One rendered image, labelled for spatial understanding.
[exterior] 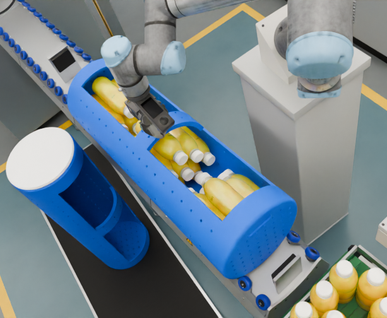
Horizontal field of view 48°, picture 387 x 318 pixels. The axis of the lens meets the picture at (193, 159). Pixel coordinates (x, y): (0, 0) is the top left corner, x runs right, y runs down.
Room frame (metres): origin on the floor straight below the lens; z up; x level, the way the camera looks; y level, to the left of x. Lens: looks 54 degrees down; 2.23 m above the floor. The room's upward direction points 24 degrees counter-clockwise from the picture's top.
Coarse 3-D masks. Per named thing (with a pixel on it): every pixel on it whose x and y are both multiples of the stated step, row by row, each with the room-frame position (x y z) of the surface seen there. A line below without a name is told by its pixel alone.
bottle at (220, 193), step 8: (208, 176) 0.68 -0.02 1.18; (208, 184) 0.64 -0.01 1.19; (216, 184) 0.63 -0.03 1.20; (224, 184) 0.62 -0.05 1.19; (208, 192) 0.62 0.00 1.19; (216, 192) 0.61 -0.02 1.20; (224, 192) 0.60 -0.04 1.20; (232, 192) 0.59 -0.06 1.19; (216, 200) 0.59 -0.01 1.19; (224, 200) 0.58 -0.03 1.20; (232, 200) 0.56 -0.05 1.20; (240, 200) 0.56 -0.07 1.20; (224, 208) 0.56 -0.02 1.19; (232, 208) 0.54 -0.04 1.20
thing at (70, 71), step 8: (64, 48) 1.65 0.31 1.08; (48, 56) 1.64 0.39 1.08; (56, 56) 1.63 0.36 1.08; (64, 56) 1.63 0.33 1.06; (72, 56) 1.64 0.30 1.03; (56, 64) 1.61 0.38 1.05; (64, 64) 1.62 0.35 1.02; (72, 64) 1.65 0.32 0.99; (64, 72) 1.63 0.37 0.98; (72, 72) 1.64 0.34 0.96; (64, 80) 1.63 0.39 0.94
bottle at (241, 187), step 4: (228, 176) 0.68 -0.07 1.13; (224, 180) 0.67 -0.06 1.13; (228, 180) 0.66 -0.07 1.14; (232, 180) 0.65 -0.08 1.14; (236, 180) 0.65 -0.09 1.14; (240, 180) 0.65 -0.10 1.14; (232, 184) 0.64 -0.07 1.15; (236, 184) 0.63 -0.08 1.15; (240, 184) 0.63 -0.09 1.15; (244, 184) 0.63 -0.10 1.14; (236, 188) 0.62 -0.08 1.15; (240, 188) 0.62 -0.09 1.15; (244, 188) 0.61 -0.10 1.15; (248, 188) 0.61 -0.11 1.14; (252, 188) 0.62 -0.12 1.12; (240, 192) 0.60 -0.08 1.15; (244, 192) 0.60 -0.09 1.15; (248, 192) 0.59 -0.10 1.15; (252, 192) 0.59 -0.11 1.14; (244, 196) 0.59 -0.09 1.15
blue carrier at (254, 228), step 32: (96, 64) 1.27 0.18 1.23; (160, 96) 1.12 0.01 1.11; (96, 128) 1.04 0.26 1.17; (192, 128) 0.96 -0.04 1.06; (128, 160) 0.86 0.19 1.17; (224, 160) 0.80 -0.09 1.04; (160, 192) 0.70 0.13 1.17; (192, 192) 0.63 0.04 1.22; (256, 192) 0.54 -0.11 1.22; (192, 224) 0.56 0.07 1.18; (224, 224) 0.50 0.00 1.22; (256, 224) 0.47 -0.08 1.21; (288, 224) 0.50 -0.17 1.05; (224, 256) 0.44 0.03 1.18; (256, 256) 0.46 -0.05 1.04
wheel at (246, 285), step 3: (243, 276) 0.44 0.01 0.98; (246, 276) 0.44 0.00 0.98; (240, 279) 0.44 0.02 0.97; (243, 279) 0.43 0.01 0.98; (246, 279) 0.43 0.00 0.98; (249, 279) 0.43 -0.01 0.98; (240, 282) 0.43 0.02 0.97; (243, 282) 0.43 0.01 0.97; (246, 282) 0.42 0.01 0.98; (249, 282) 0.42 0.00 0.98; (240, 285) 0.43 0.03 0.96; (243, 285) 0.42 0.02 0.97; (246, 285) 0.41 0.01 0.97; (249, 285) 0.41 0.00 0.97; (243, 288) 0.41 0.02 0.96; (246, 288) 0.41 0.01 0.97; (249, 288) 0.40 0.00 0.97
